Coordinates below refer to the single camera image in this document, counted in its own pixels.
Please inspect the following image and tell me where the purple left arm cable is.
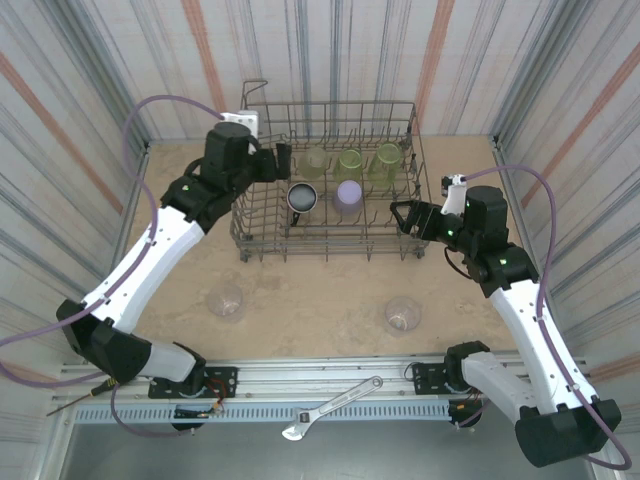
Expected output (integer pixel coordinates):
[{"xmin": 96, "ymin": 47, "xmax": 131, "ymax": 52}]
[{"xmin": 0, "ymin": 94, "xmax": 225, "ymax": 440}]

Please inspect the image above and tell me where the yellow black screwdriver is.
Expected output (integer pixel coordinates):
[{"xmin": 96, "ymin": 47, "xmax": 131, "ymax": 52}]
[{"xmin": 46, "ymin": 378, "xmax": 124, "ymax": 418}]

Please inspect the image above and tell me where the aluminium mounting rail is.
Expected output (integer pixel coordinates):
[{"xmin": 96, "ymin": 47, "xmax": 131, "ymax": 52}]
[{"xmin": 52, "ymin": 352, "xmax": 599, "ymax": 404}]

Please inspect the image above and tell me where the grey metal sheet panel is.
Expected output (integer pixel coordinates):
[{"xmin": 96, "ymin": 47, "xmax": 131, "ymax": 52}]
[{"xmin": 59, "ymin": 422, "xmax": 601, "ymax": 480}]

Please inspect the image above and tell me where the silver adjustable wrench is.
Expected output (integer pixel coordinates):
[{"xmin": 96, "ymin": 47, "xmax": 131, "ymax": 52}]
[{"xmin": 281, "ymin": 375, "xmax": 385, "ymax": 442}]

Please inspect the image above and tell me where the clear plastic cup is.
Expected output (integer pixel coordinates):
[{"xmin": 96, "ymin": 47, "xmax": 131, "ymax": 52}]
[
  {"xmin": 384, "ymin": 295, "xmax": 423, "ymax": 335},
  {"xmin": 207, "ymin": 283, "xmax": 246, "ymax": 324}
]

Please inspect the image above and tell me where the grey wire dish rack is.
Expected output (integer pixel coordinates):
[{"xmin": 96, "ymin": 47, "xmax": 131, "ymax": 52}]
[{"xmin": 228, "ymin": 78, "xmax": 427, "ymax": 265}]

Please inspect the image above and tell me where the frosted pale green textured cup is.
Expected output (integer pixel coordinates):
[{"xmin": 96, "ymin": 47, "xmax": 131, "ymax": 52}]
[{"xmin": 298, "ymin": 145, "xmax": 330, "ymax": 181}]

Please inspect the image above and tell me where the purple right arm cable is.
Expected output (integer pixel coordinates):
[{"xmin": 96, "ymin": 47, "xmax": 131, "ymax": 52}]
[{"xmin": 447, "ymin": 165, "xmax": 634, "ymax": 471}]

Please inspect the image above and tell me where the black orange power connector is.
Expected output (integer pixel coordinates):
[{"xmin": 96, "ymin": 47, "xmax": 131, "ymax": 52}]
[
  {"xmin": 447, "ymin": 399, "xmax": 484, "ymax": 429},
  {"xmin": 173, "ymin": 403, "xmax": 225, "ymax": 420}
]

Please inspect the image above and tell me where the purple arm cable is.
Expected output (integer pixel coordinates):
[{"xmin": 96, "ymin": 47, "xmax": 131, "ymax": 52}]
[
  {"xmin": 447, "ymin": 165, "xmax": 634, "ymax": 471},
  {"xmin": 0, "ymin": 94, "xmax": 225, "ymax": 440}
]

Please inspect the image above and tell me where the black cup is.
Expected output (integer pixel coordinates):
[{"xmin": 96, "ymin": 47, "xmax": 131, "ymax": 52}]
[{"xmin": 286, "ymin": 182, "xmax": 319, "ymax": 226}]

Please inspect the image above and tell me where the grey slotted cable duct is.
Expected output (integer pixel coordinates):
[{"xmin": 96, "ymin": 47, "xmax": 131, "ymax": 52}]
[{"xmin": 72, "ymin": 402, "xmax": 454, "ymax": 426}]

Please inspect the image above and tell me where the translucent green plastic cup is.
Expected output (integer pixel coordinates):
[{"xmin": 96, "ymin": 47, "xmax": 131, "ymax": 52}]
[
  {"xmin": 368, "ymin": 142, "xmax": 403, "ymax": 187},
  {"xmin": 333, "ymin": 148, "xmax": 364, "ymax": 184}
]

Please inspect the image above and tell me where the lavender plastic cup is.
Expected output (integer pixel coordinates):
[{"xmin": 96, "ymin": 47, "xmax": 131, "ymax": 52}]
[{"xmin": 332, "ymin": 179, "xmax": 364, "ymax": 217}]

